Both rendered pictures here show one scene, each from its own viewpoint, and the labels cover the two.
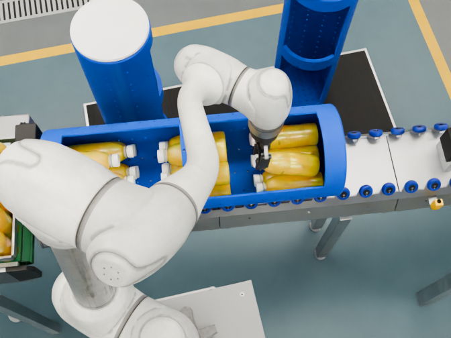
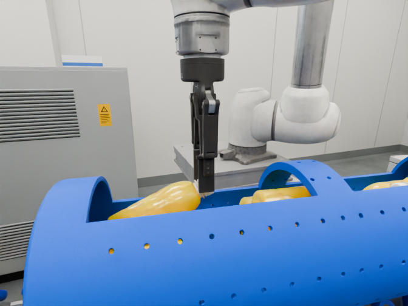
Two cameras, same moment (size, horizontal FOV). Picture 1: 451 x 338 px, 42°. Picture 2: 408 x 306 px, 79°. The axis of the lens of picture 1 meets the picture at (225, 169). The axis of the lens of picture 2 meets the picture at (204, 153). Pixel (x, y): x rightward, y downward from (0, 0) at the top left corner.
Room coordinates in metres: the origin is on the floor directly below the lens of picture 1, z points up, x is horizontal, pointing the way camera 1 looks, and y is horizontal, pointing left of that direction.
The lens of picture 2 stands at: (1.10, -0.15, 1.39)
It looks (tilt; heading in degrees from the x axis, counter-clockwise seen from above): 17 degrees down; 173
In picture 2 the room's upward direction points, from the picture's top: straight up
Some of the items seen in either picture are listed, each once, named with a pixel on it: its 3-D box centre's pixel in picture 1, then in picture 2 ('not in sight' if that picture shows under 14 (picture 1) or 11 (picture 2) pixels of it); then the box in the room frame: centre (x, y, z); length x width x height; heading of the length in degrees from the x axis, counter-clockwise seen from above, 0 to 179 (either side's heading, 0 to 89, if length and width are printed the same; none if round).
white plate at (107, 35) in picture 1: (109, 28); not in sight; (1.23, 0.41, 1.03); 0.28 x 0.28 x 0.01
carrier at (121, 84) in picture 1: (129, 91); not in sight; (1.23, 0.41, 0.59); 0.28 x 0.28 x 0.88
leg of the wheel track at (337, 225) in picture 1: (331, 236); not in sight; (0.68, -0.45, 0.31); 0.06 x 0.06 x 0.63; 6
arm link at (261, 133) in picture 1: (266, 119); (201, 39); (0.66, -0.10, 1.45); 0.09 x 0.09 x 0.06
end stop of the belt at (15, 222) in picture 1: (15, 195); not in sight; (0.63, 0.67, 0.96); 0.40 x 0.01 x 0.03; 6
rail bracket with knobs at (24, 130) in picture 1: (29, 140); not in sight; (0.83, 0.66, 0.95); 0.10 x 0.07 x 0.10; 6
